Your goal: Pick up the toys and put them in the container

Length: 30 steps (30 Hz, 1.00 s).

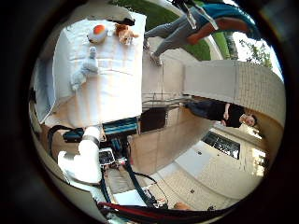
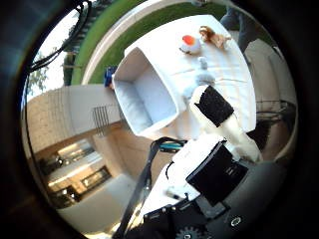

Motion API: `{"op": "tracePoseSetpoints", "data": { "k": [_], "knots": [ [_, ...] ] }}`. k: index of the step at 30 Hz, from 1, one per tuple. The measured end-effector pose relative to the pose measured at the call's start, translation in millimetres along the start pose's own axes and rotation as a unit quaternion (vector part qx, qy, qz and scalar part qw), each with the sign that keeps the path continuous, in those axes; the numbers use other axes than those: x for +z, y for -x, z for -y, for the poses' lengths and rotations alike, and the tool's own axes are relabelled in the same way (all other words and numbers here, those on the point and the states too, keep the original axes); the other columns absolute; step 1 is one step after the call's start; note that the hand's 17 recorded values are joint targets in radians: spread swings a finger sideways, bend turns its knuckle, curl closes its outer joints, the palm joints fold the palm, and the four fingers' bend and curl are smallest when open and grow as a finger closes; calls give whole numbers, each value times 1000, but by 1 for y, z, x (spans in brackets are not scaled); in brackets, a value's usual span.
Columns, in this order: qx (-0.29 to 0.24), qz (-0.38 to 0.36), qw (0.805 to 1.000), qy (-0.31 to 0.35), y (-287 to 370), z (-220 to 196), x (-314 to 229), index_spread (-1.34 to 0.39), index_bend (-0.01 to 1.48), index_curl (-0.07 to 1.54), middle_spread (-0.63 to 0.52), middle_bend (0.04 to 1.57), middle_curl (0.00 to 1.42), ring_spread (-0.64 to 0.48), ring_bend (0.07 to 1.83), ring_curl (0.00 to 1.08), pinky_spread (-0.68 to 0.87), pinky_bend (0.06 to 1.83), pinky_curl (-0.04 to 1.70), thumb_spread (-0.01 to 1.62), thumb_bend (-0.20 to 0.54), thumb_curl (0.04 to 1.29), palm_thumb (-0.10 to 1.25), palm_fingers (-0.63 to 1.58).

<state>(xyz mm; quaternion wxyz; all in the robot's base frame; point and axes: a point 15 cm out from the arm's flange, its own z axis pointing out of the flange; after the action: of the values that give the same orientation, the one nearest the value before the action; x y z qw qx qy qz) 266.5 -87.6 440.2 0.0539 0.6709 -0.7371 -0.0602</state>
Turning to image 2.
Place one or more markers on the brown plush toy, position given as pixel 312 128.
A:
pixel 216 39

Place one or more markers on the white fabric container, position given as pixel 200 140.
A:
pixel 146 96

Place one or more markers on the black metal chair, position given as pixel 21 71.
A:
pixel 275 114

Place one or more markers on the grey white plush toy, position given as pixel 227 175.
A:
pixel 204 78

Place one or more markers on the orange and white ball plush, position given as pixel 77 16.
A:
pixel 190 45

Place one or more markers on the small blue object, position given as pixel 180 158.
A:
pixel 110 76

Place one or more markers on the person in teal shirt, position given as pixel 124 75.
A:
pixel 246 26

